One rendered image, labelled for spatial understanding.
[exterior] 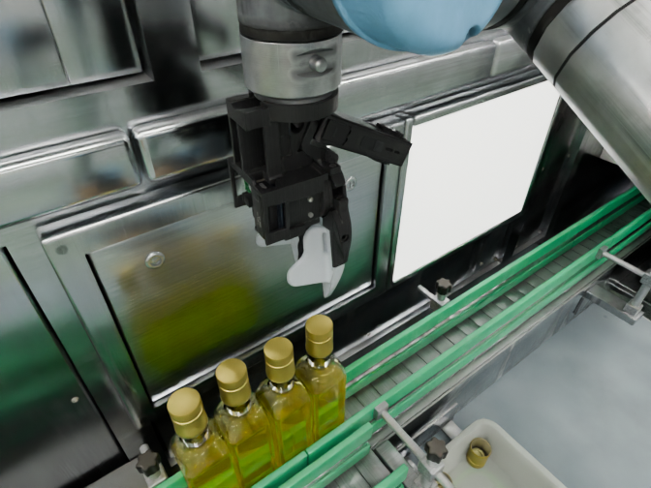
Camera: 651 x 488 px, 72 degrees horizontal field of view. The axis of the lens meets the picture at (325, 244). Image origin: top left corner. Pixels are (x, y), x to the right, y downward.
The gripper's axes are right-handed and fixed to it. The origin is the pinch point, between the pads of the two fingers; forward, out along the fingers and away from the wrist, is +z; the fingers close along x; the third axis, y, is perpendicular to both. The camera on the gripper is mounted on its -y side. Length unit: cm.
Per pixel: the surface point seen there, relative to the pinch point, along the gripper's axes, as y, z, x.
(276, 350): 6.1, 9.0, 0.8
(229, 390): 12.6, 10.5, 1.9
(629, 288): -95, 50, 2
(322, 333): 0.4, 9.0, 1.5
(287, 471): 8.0, 29.1, 4.8
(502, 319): -38.2, 29.1, 1.6
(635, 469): -49, 50, 29
